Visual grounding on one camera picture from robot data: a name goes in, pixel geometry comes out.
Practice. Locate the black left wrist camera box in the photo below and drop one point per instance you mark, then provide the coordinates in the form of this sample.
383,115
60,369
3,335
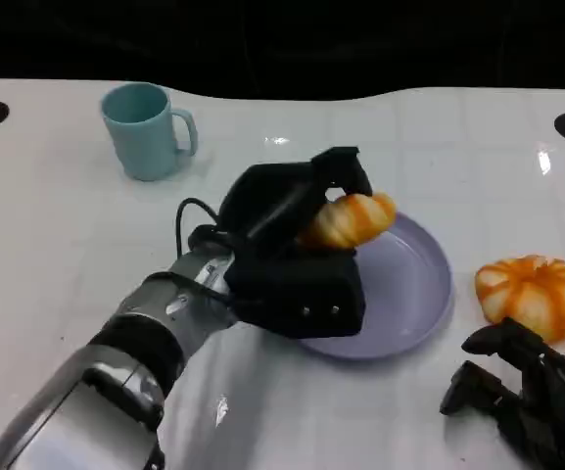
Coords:
301,294

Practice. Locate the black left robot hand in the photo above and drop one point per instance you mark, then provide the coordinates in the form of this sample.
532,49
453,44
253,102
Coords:
267,205

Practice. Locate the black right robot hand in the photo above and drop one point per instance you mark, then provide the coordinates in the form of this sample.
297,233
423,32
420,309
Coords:
556,406

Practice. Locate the round orange white bread roll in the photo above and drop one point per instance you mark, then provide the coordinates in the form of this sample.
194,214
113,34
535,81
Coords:
532,294

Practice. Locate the black backdrop cloth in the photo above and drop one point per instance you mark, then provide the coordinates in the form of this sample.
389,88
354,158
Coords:
282,39

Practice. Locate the pale green mug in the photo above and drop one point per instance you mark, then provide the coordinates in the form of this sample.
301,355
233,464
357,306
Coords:
140,137

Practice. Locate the lilac plate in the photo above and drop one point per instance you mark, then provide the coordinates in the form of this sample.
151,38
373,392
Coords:
404,284

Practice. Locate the long twisted orange bread roll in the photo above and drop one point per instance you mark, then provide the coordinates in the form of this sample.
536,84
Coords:
350,220

